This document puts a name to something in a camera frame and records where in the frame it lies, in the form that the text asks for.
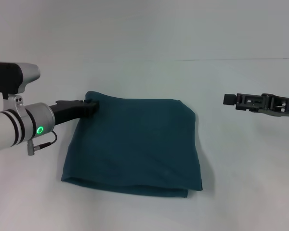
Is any blue teal shirt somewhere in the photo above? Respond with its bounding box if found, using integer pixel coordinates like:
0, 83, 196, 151
60, 90, 203, 198

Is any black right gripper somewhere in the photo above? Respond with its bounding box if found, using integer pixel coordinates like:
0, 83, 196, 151
223, 93, 289, 118

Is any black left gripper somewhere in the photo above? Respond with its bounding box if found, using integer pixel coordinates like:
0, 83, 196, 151
49, 98, 100, 128

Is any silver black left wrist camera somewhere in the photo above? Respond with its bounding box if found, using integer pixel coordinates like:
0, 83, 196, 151
0, 62, 41, 114

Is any left wrist cable with plug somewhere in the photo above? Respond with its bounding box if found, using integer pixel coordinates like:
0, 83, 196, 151
26, 130, 58, 156

